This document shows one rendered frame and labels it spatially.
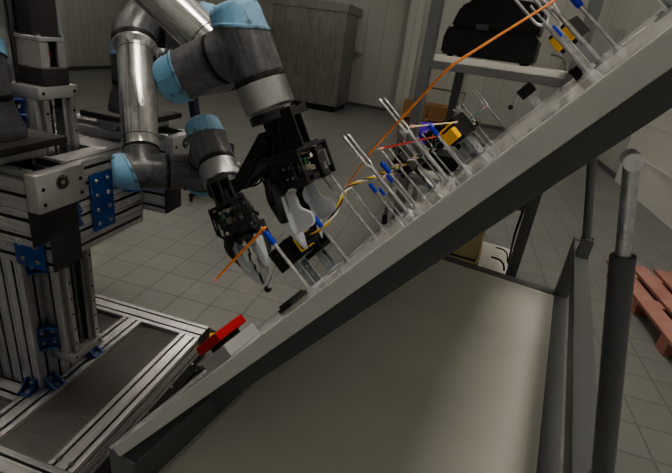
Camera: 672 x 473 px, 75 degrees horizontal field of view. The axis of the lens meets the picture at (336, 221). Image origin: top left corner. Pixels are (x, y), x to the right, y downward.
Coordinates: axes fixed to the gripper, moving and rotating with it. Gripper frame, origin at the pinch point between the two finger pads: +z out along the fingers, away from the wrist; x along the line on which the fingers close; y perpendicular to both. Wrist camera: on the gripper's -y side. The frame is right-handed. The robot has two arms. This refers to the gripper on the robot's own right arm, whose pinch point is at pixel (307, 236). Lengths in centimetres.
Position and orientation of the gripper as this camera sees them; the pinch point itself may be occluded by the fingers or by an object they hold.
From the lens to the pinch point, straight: 71.1
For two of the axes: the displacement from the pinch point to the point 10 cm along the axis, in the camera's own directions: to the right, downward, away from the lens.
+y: 7.7, -1.2, -6.3
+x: 5.5, -3.7, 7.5
